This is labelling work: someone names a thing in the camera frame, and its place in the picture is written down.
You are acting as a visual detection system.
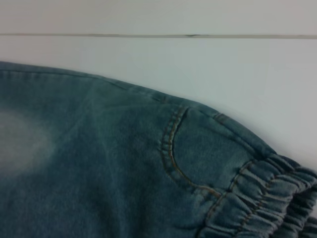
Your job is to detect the blue denim shorts with print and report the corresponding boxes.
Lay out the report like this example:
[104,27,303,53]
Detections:
[0,60,317,238]

